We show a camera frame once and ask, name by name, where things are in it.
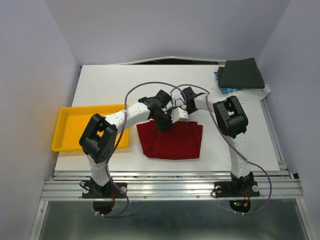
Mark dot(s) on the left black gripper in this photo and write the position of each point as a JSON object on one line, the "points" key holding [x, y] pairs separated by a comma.
{"points": [[165, 127]]}

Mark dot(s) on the red skirt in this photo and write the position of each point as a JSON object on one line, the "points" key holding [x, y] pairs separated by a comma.
{"points": [[182, 142]]}

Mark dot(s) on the dark grey dotted skirt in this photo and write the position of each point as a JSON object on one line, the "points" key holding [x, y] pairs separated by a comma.
{"points": [[240, 74]]}

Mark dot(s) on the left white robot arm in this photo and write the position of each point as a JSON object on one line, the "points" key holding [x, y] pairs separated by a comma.
{"points": [[99, 139]]}

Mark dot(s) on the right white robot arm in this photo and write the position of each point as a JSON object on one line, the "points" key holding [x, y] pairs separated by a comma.
{"points": [[231, 121]]}

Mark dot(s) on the blue floral skirt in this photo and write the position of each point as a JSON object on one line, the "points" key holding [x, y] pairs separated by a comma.
{"points": [[225, 90]]}

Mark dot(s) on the white paper sheet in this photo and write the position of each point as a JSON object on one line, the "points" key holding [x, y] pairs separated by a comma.
{"points": [[245, 96]]}

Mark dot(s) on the yellow plastic tray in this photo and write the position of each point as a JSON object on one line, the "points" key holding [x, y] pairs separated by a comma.
{"points": [[71, 123]]}

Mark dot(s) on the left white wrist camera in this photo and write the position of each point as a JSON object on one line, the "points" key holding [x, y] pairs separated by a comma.
{"points": [[179, 114]]}

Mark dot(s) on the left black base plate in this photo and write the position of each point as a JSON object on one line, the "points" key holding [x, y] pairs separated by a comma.
{"points": [[104, 198]]}

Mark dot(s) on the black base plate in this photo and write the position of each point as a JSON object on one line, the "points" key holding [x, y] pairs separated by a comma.
{"points": [[104, 198], [240, 194]]}

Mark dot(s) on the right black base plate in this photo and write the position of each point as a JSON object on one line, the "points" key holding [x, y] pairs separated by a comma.
{"points": [[240, 194]]}

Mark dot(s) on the aluminium mounting rail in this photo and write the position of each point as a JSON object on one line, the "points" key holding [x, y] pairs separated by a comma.
{"points": [[170, 185]]}

